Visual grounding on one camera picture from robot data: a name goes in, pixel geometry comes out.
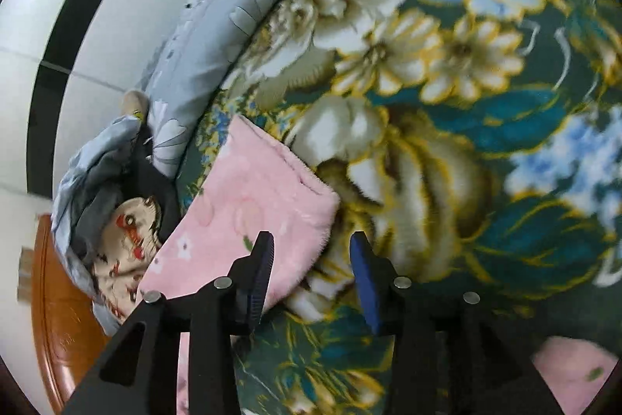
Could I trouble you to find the grey floral quilt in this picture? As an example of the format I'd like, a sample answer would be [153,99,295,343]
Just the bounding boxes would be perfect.
[51,0,375,334]

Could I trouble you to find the beige printed cloth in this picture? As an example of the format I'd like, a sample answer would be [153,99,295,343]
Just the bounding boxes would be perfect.
[90,195,163,323]

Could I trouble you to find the black garment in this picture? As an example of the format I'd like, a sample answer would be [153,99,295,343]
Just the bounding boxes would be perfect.
[127,138,182,245]

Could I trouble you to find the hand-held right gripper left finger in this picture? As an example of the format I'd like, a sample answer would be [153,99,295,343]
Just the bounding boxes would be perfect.
[62,231,276,415]

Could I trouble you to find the green floral blanket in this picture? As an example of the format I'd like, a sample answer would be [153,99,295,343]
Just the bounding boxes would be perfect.
[176,0,622,415]

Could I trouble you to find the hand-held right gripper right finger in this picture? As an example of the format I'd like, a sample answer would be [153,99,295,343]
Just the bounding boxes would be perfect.
[349,231,567,415]

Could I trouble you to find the pink fleece pants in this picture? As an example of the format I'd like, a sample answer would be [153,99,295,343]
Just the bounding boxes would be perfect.
[138,115,619,415]

